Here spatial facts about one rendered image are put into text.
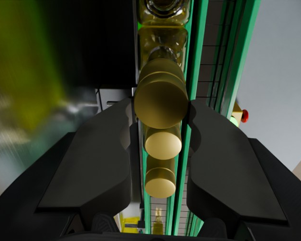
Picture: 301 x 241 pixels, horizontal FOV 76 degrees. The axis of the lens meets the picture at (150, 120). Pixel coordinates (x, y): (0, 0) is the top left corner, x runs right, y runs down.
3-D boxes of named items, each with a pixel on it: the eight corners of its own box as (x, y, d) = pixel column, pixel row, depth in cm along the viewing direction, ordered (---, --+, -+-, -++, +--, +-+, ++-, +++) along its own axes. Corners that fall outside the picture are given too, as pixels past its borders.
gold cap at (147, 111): (138, 57, 14) (129, 78, 11) (186, 58, 14) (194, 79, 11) (139, 100, 16) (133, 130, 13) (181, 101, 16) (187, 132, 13)
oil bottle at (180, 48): (148, 13, 37) (133, 30, 19) (177, 14, 36) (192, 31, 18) (148, 45, 40) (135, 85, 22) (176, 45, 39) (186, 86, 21)
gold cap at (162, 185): (146, 148, 23) (143, 177, 20) (175, 149, 23) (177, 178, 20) (146, 169, 25) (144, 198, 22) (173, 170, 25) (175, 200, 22)
